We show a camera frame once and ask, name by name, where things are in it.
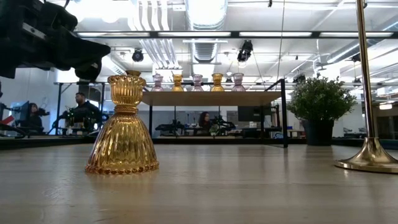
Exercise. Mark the silver ventilation duct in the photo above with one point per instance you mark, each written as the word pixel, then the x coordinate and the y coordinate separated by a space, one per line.
pixel 206 14

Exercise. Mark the pink ribbed glass candle holder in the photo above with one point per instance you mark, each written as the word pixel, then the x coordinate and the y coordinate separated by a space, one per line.
pixel 197 85
pixel 238 85
pixel 157 85

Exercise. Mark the ceiling vent grille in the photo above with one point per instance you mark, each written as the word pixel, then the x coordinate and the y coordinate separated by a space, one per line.
pixel 204 51

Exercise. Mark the black ceiling spotlight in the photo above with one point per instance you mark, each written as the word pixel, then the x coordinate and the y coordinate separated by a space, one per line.
pixel 356 58
pixel 299 78
pixel 245 51
pixel 137 56

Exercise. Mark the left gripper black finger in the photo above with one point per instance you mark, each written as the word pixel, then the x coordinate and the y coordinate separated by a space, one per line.
pixel 88 71
pixel 82 51

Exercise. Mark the black tabletop robot arm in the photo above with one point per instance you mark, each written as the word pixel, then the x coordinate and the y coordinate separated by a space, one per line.
pixel 225 124
pixel 171 127

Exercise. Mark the amber ribbed glass candle holder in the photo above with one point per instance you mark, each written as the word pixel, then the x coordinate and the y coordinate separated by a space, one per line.
pixel 217 85
pixel 122 140
pixel 177 85

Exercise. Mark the black aluminium table frame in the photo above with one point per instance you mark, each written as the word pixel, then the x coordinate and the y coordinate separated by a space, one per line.
pixel 174 141

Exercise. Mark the person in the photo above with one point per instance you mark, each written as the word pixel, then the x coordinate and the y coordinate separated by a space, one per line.
pixel 84 113
pixel 32 116
pixel 204 119

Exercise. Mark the dark computer monitor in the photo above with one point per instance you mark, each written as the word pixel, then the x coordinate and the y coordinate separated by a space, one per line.
pixel 248 113

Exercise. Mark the red flat item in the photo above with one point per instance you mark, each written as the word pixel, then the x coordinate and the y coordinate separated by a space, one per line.
pixel 7 120

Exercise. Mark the green potted plant black pot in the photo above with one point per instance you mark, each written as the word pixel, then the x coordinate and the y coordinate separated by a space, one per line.
pixel 320 99

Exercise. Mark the wooden shelf black metal legs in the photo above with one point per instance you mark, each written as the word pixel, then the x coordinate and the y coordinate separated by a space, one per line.
pixel 186 99

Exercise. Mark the tallest brass candlestick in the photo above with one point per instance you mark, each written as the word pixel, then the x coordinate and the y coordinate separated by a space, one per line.
pixel 371 155

